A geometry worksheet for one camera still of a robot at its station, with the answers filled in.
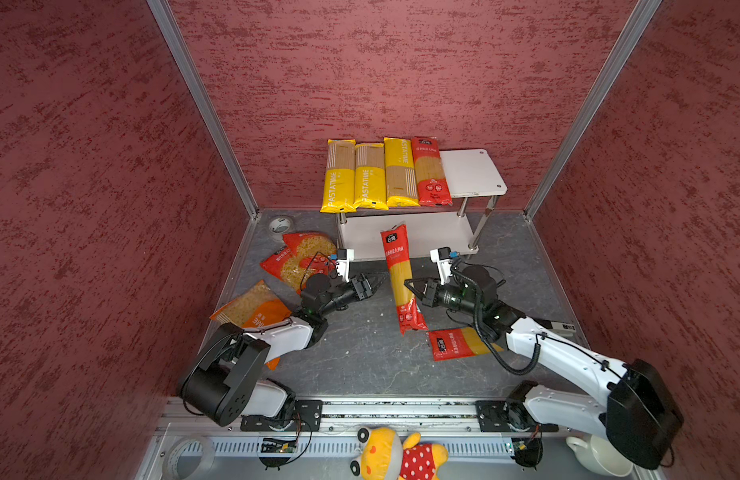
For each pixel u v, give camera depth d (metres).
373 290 0.71
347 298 0.73
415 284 0.74
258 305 0.89
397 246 0.78
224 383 0.43
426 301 0.68
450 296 0.67
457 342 0.84
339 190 0.76
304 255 0.97
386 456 0.63
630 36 0.75
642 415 0.41
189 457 0.69
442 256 0.70
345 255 0.76
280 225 1.14
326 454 0.70
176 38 0.75
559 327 0.87
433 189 0.76
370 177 0.78
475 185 0.80
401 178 0.79
